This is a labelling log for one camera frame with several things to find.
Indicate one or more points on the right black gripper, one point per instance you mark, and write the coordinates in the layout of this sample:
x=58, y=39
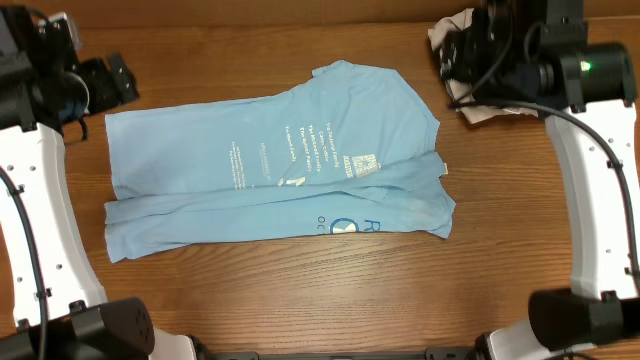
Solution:
x=461, y=51

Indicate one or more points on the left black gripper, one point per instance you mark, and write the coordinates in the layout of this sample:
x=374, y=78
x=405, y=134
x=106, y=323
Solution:
x=95, y=73

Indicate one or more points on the light blue printed t-shirt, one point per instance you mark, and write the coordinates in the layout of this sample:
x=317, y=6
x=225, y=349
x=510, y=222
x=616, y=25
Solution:
x=351, y=150

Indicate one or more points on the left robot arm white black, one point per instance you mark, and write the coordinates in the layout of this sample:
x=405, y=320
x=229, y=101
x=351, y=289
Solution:
x=60, y=308

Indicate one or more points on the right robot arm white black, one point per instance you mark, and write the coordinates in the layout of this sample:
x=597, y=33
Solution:
x=515, y=56

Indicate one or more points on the beige folded garment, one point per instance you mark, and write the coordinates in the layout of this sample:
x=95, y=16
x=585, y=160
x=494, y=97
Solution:
x=454, y=88

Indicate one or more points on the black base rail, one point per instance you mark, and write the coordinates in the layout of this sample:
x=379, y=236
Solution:
x=345, y=356

